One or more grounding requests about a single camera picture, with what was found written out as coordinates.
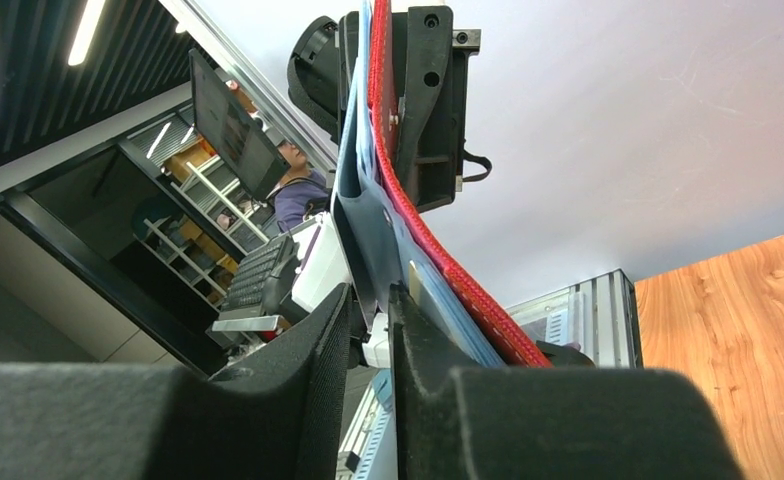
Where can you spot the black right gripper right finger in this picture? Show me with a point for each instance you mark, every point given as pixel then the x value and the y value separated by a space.
pixel 456 419

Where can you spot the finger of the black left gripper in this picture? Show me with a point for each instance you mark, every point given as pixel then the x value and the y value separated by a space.
pixel 430 60

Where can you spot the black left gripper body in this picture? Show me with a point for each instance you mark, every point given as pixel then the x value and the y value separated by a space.
pixel 320 68

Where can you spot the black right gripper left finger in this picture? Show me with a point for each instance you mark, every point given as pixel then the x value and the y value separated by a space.
pixel 273 415

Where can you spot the red leather card holder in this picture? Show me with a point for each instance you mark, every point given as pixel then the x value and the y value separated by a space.
pixel 520 350

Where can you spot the white cards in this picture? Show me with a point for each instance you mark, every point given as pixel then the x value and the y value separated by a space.
pixel 370 209

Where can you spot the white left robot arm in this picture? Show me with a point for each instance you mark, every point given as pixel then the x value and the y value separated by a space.
pixel 312 265

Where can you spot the tilted monitor screen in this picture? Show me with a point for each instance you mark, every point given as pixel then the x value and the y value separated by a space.
pixel 233 133

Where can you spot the person in purple shirt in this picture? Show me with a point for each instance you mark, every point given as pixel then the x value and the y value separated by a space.
pixel 301 192

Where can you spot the black keyboard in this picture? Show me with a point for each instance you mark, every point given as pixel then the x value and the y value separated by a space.
pixel 264 278

